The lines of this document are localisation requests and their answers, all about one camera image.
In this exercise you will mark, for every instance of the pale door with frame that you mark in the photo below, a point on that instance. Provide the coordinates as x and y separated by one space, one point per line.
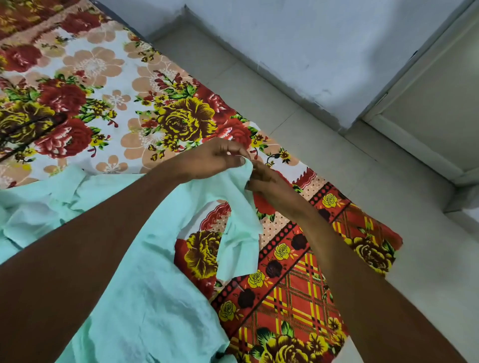
430 112

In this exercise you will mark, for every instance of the person's left hand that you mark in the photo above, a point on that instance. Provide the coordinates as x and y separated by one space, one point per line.
209 159

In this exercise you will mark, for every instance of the person's right forearm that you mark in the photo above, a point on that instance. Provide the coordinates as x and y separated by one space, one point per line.
366 299

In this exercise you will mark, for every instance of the dark mattress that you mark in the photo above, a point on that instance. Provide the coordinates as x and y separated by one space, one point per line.
119 18

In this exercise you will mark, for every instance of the person's left forearm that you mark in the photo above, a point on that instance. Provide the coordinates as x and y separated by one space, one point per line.
75 261

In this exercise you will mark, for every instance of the floral bedsheet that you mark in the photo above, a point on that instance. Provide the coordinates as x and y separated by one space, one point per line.
112 74

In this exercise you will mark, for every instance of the mint green shirt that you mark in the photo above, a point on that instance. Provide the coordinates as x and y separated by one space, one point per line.
149 306

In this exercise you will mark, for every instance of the person's right hand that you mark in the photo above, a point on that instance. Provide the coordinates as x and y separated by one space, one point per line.
273 190

